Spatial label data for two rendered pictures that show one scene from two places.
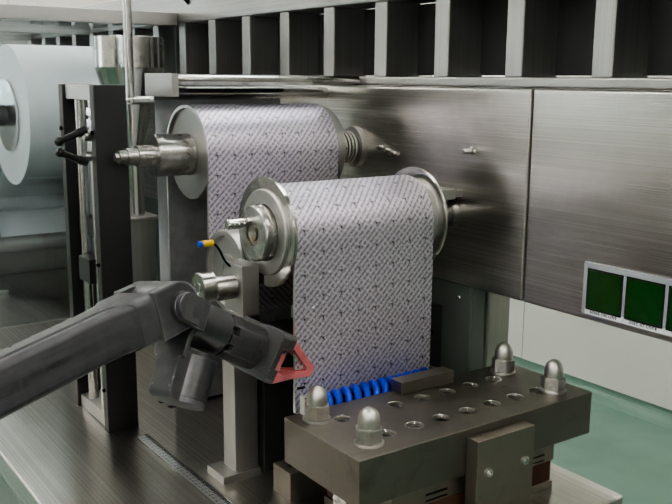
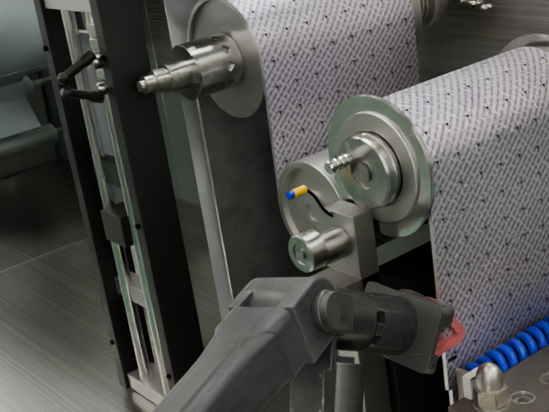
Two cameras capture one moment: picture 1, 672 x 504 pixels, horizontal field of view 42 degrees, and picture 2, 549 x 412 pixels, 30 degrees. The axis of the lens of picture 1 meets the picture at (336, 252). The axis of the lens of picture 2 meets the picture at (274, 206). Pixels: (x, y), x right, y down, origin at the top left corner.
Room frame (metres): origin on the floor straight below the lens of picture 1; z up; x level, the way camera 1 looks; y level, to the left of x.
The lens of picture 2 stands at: (0.19, 0.20, 1.58)
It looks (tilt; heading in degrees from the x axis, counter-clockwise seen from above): 20 degrees down; 0
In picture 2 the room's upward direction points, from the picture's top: 9 degrees counter-clockwise
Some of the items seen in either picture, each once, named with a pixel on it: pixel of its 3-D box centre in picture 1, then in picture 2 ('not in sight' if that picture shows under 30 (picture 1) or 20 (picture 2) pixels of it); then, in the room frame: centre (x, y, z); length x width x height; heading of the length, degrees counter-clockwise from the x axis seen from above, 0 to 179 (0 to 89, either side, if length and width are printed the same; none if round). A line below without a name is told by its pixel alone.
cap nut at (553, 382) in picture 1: (553, 374); not in sight; (1.16, -0.30, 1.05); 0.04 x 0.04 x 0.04
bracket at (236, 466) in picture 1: (231, 371); (350, 346); (1.16, 0.14, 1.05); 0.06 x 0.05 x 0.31; 125
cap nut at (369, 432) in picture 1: (369, 425); not in sight; (0.97, -0.04, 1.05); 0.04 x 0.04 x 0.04
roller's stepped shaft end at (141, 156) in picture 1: (133, 156); (162, 79); (1.31, 0.30, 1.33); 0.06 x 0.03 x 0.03; 125
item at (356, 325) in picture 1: (365, 332); (515, 268); (1.17, -0.04, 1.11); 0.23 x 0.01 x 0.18; 125
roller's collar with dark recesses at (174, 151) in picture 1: (170, 154); (206, 66); (1.34, 0.25, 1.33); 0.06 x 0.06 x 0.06; 35
